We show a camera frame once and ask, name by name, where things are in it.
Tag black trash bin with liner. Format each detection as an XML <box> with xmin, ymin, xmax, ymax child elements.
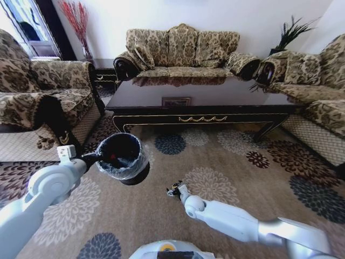
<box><xmin>95</xmin><ymin>132</ymin><xmax>151</xmax><ymax>186</ymax></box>

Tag flower patterned brown rug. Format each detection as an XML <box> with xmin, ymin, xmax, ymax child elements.
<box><xmin>0</xmin><ymin>112</ymin><xmax>345</xmax><ymax>259</ymax></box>

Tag white robot front shell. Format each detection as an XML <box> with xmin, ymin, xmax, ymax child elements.
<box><xmin>128</xmin><ymin>239</ymin><xmax>214</xmax><ymax>259</ymax></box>

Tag dark glossy coffee table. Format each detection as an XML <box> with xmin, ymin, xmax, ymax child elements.
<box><xmin>105</xmin><ymin>76</ymin><xmax>307</xmax><ymax>144</ymax></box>

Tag black side table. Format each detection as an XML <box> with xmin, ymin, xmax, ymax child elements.
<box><xmin>91</xmin><ymin>66</ymin><xmax>118</xmax><ymax>85</ymax></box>

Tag floral sofa with dark armrest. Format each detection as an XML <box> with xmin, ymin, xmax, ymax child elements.
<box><xmin>0</xmin><ymin>28</ymin><xmax>106</xmax><ymax>163</ymax></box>

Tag floral square cushion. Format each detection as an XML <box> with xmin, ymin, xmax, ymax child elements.
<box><xmin>284</xmin><ymin>53</ymin><xmax>323</xmax><ymax>86</ymax></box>
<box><xmin>133</xmin><ymin>44</ymin><xmax>156</xmax><ymax>71</ymax></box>

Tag red dried branches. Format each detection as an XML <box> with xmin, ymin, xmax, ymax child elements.
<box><xmin>57</xmin><ymin>0</ymin><xmax>94</xmax><ymax>62</ymax></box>

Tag floral three-seat sofa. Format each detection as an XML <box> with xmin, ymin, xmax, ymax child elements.
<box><xmin>113</xmin><ymin>23</ymin><xmax>261</xmax><ymax>82</ymax></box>

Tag dark curtain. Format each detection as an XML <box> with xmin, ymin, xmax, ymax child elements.
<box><xmin>36</xmin><ymin>0</ymin><xmax>77</xmax><ymax>62</ymax></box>

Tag bright window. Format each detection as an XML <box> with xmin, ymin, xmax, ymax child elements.
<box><xmin>0</xmin><ymin>0</ymin><xmax>60</xmax><ymax>59</ymax></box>

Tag floral sofa with lattice skirt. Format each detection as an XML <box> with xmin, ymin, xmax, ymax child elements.
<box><xmin>254</xmin><ymin>33</ymin><xmax>345</xmax><ymax>175</ymax></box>

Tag green leafy plant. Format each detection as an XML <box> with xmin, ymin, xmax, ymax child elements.
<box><xmin>268</xmin><ymin>15</ymin><xmax>322</xmax><ymax>56</ymax></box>

